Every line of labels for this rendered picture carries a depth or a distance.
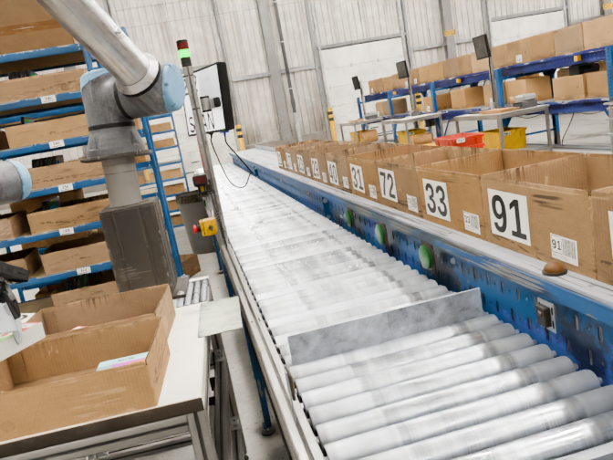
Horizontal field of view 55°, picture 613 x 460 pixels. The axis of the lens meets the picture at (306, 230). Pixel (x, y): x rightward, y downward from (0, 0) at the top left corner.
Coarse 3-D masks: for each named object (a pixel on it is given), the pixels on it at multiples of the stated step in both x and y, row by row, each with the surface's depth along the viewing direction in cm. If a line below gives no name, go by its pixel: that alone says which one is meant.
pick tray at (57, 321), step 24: (144, 288) 174; (168, 288) 171; (48, 312) 172; (72, 312) 173; (96, 312) 174; (120, 312) 174; (144, 312) 175; (168, 312) 164; (48, 336) 145; (168, 336) 158
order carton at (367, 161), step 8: (408, 144) 257; (416, 144) 250; (368, 152) 255; (376, 152) 256; (384, 152) 257; (392, 152) 257; (400, 152) 258; (408, 152) 259; (352, 160) 244; (360, 160) 232; (368, 160) 223; (376, 160) 256; (368, 168) 225; (376, 168) 217; (368, 176) 228; (376, 176) 218; (352, 184) 253; (368, 184) 230; (376, 184) 220; (352, 192) 255; (360, 192) 243; (368, 192) 232; (376, 192) 222; (376, 200) 224
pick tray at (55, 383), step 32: (160, 320) 140; (32, 352) 141; (64, 352) 142; (96, 352) 143; (128, 352) 144; (160, 352) 131; (0, 384) 134; (32, 384) 140; (64, 384) 115; (96, 384) 116; (128, 384) 117; (160, 384) 125; (0, 416) 115; (32, 416) 115; (64, 416) 116; (96, 416) 117
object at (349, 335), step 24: (384, 312) 131; (408, 312) 132; (432, 312) 133; (456, 312) 135; (480, 312) 136; (288, 336) 127; (312, 336) 128; (336, 336) 129; (360, 336) 131; (384, 336) 132; (312, 360) 129
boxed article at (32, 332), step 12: (24, 324) 127; (36, 324) 126; (0, 336) 121; (12, 336) 120; (24, 336) 122; (36, 336) 125; (0, 348) 117; (12, 348) 119; (24, 348) 122; (0, 360) 116
